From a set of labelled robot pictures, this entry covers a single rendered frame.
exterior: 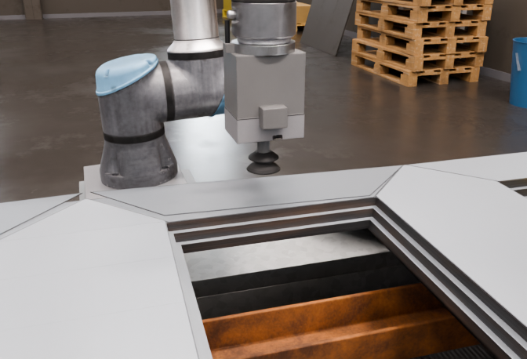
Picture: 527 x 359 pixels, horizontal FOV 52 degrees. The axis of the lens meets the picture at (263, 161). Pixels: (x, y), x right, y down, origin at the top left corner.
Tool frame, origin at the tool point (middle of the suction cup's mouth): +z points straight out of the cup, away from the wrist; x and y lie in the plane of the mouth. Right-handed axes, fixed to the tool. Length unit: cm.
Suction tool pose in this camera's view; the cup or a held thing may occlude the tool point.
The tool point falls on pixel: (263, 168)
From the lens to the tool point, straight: 69.7
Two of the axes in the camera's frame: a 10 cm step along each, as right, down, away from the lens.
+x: -3.0, -3.4, 8.9
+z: 0.0, 9.4, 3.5
